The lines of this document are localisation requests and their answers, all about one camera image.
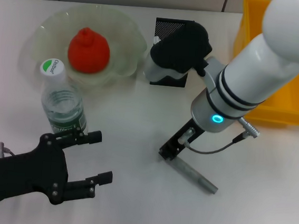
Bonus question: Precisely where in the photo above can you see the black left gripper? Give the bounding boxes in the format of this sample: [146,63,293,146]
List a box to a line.
[0,120,118,217]

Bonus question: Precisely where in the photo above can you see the right arm cable with plug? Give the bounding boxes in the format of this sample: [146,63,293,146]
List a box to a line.
[177,111,263,158]

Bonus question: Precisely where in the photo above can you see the orange fruit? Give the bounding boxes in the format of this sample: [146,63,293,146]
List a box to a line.
[65,25,113,76]

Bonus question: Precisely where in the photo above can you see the clear green-label water bottle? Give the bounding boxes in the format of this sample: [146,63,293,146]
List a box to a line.
[33,57,94,143]

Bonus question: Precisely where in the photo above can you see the clear wavy glass fruit plate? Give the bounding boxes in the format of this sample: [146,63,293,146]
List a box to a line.
[18,0,151,100]

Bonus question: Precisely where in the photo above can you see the grey marker pen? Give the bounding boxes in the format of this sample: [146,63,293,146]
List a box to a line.
[167,156,221,196]

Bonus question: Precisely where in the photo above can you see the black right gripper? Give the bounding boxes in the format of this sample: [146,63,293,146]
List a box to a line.
[157,115,207,165]

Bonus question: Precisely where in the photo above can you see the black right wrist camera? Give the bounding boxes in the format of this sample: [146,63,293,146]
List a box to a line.
[144,16,216,91]

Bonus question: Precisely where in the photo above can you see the black mesh pen holder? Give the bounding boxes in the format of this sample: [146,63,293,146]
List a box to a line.
[149,17,196,89]

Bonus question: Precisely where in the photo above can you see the yellow plastic bin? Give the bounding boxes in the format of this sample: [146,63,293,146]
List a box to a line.
[226,0,299,130]

